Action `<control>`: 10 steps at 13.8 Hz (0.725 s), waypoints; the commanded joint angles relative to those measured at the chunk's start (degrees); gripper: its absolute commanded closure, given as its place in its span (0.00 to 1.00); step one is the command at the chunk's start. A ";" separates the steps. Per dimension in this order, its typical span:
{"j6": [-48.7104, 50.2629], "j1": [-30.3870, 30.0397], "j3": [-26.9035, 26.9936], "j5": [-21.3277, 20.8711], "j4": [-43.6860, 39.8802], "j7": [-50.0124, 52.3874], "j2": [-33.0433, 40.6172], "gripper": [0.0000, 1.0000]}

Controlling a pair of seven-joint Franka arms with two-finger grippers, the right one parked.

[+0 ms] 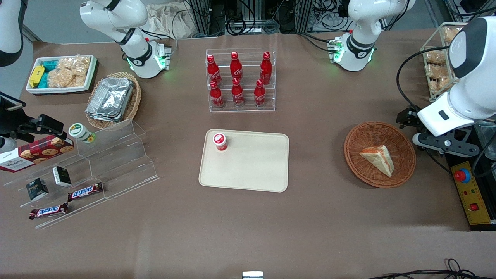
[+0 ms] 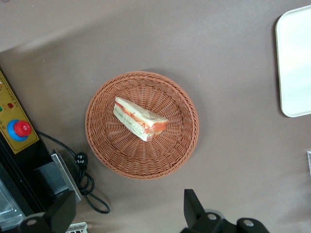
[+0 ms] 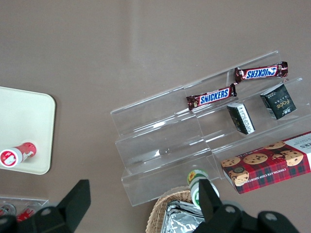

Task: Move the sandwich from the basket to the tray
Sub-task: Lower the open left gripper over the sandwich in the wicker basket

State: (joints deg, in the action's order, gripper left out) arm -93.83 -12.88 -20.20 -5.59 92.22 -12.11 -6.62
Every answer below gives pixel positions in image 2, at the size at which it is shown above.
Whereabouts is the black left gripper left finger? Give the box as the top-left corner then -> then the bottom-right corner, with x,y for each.
18,190 -> 77,233

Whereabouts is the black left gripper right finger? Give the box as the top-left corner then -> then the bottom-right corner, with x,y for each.
181,189 -> 238,233

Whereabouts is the plastic-wrapped triangle sandwich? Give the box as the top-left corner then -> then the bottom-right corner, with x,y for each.
113,97 -> 170,143

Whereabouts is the round brown wicker basket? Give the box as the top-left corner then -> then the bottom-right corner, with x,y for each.
85,71 -> 200,180

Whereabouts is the white rectangular plastic tray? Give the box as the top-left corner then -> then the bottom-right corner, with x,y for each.
275,4 -> 311,118

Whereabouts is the white vented plastic part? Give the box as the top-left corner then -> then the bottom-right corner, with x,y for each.
65,222 -> 88,233

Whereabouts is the clear plastic container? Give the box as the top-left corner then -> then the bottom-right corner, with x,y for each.
0,179 -> 26,231

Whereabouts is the red emergency stop button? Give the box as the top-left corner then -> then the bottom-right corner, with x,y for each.
6,119 -> 33,142

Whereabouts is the yellow control panel box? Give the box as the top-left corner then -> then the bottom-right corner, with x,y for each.
0,70 -> 40,155

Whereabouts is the silver metal bracket plate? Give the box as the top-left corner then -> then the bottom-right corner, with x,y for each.
34,149 -> 82,202

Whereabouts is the black power cable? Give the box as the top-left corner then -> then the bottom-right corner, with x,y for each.
36,130 -> 110,214

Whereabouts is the black metal frame rail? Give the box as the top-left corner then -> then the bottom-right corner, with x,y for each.
0,138 -> 53,214

